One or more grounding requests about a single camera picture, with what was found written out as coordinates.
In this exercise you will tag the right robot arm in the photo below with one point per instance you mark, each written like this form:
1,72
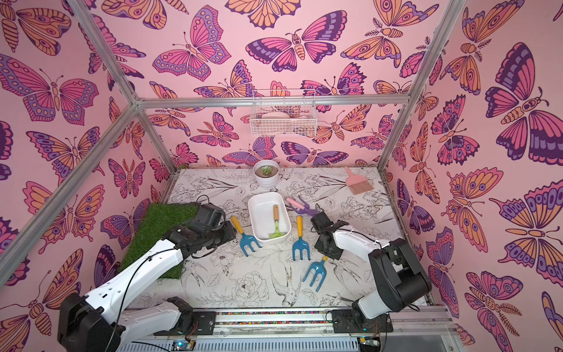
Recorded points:
399,278

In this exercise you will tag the blue rake yellow handle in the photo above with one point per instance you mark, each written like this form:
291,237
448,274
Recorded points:
300,246
246,241
317,273

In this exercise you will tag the purple rake pink handle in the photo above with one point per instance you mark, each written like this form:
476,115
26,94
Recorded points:
301,207

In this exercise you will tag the white wire basket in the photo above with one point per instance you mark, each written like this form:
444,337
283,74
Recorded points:
284,112

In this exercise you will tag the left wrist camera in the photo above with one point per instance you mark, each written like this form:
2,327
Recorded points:
208,218

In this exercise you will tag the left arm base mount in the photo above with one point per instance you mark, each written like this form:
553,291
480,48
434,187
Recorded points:
192,321

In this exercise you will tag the white plant pot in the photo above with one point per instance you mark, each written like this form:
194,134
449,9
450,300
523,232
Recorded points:
266,174

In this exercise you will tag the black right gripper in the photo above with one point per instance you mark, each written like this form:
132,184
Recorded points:
320,224

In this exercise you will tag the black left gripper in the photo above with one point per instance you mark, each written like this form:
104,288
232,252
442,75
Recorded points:
230,233

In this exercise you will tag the green artificial grass mat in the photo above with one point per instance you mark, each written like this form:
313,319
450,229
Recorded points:
159,219

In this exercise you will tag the pink hand brush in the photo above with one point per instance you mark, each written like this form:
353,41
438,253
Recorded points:
357,184

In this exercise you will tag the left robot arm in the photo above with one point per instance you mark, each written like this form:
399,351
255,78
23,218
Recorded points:
97,321

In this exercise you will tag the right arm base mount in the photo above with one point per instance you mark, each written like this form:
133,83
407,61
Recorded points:
348,321

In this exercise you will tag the green rake wooden handle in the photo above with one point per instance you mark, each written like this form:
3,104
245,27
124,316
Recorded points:
277,232

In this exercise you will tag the white storage tray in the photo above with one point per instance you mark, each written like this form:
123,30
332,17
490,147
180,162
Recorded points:
261,215

